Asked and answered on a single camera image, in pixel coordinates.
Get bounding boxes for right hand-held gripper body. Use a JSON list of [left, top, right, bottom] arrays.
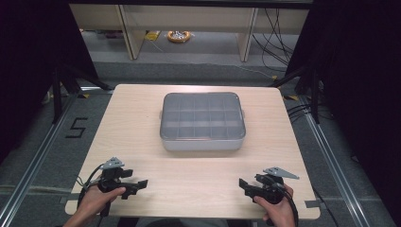
[[252, 166, 301, 205]]

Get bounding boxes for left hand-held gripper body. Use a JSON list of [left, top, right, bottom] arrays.
[[96, 156, 134, 194]]

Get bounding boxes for person's right hand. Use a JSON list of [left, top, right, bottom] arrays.
[[253, 183, 296, 227]]

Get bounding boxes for person's left hand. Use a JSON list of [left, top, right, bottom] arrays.
[[76, 184, 127, 223]]

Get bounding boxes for person's grey clothing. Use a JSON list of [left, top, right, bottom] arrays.
[[134, 217, 229, 227]]

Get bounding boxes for white compartment storage box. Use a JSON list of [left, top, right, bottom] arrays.
[[161, 134, 246, 152]]

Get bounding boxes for grey compartment tray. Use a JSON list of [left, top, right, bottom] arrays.
[[159, 91, 247, 141]]

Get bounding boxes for black metal stand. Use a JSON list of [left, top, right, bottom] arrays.
[[270, 61, 323, 125], [51, 61, 113, 125]]

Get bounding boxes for dark curtain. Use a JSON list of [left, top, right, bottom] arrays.
[[0, 0, 99, 166], [285, 0, 401, 219]]

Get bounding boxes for yellow flat object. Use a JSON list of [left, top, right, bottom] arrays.
[[144, 30, 162, 43]]

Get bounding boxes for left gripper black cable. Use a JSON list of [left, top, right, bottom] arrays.
[[76, 163, 112, 218]]

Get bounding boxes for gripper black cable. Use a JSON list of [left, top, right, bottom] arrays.
[[76, 163, 112, 218], [282, 185, 300, 227]]

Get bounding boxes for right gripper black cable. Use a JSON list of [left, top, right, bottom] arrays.
[[282, 185, 300, 227]]

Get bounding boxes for aluminium floor rail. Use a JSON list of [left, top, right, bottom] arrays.
[[298, 94, 373, 227], [0, 86, 113, 227]]

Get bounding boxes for black floor cables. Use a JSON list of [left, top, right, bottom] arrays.
[[286, 102, 332, 125]]

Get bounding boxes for thin white floor cable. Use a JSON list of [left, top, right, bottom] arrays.
[[233, 63, 279, 80]]

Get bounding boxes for bundle of black cables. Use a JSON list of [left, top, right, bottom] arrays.
[[251, 8, 299, 74]]

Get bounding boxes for white desk frame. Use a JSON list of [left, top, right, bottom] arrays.
[[69, 3, 310, 62]]

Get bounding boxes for orange ring-shaped object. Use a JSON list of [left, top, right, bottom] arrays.
[[166, 29, 192, 44]]

